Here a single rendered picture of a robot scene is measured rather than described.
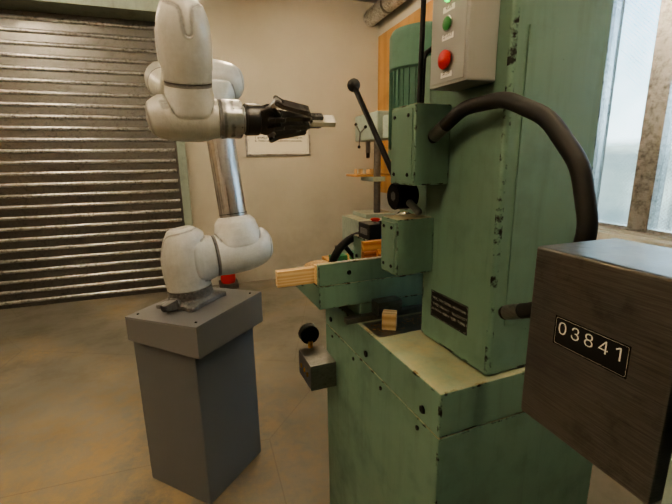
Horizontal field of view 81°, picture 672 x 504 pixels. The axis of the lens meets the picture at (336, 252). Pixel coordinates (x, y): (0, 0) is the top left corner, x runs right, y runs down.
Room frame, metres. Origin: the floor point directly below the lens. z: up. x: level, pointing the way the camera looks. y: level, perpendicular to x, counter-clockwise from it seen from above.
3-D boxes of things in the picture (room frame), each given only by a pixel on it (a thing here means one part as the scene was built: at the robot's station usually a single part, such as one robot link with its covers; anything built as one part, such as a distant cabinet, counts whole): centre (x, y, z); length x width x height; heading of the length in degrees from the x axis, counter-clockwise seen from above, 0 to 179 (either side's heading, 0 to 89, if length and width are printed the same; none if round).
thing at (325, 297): (1.17, -0.18, 0.87); 0.61 x 0.30 x 0.06; 112
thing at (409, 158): (0.82, -0.17, 1.22); 0.09 x 0.08 x 0.15; 22
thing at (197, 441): (1.38, 0.53, 0.30); 0.30 x 0.30 x 0.60; 64
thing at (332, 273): (1.04, -0.23, 0.93); 0.60 x 0.02 x 0.06; 112
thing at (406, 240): (0.85, -0.15, 1.02); 0.09 x 0.07 x 0.12; 112
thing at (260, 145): (4.01, 0.54, 1.48); 0.64 x 0.02 x 0.46; 109
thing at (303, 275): (1.03, -0.11, 0.92); 0.55 x 0.02 x 0.04; 112
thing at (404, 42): (1.08, -0.23, 1.35); 0.18 x 0.18 x 0.31
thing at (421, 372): (0.96, -0.28, 0.76); 0.57 x 0.45 x 0.09; 22
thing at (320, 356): (1.11, 0.07, 0.58); 0.12 x 0.08 x 0.08; 22
